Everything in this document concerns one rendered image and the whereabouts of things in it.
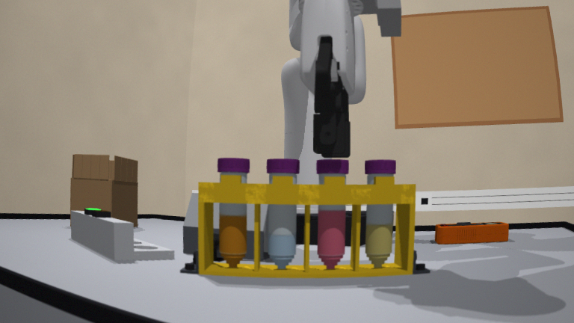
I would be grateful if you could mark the black table edge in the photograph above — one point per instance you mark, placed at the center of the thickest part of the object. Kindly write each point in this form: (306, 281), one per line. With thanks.
(96, 312)

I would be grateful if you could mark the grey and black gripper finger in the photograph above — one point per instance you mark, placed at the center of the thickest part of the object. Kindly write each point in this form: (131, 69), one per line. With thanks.
(345, 109)
(328, 125)

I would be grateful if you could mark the brown cardboard box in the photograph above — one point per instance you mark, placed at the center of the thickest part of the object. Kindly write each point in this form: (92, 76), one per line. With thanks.
(92, 189)

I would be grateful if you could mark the grey button housing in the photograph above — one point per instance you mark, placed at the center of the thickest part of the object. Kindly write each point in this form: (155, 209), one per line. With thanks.
(190, 230)

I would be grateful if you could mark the purple screw cap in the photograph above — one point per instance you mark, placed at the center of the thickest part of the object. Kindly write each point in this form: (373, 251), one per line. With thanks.
(380, 166)
(233, 165)
(283, 166)
(332, 166)

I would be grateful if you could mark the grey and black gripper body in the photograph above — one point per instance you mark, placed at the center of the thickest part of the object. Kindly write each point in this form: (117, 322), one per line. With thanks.
(324, 18)

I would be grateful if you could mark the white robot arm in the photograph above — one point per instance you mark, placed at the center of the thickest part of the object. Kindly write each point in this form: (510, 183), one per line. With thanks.
(298, 99)

